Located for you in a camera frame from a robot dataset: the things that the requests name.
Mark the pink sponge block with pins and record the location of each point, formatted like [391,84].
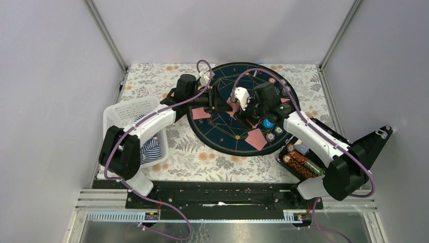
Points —
[235,108]

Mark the grey chip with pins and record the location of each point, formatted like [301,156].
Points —
[270,137]

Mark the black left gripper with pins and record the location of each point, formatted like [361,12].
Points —
[215,101]

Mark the red chip rows in case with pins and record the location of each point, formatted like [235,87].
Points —
[301,164]

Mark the red card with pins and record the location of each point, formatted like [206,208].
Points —
[199,113]
[256,139]

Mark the black poker chip case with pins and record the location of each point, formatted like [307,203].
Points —
[343,173]

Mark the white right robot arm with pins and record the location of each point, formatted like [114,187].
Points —
[325,146]

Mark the blue small blind button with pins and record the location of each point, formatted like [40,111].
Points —
[267,124]

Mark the round dark poker mat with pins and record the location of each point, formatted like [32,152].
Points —
[223,133]

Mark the blue white striped cloth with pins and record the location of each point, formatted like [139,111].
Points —
[150,151]

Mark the white plastic laundry basket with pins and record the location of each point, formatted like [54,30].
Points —
[126,113]

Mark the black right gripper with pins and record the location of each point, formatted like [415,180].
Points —
[243,114]

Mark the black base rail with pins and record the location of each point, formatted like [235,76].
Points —
[174,200]

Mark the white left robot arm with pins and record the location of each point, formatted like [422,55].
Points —
[121,149]

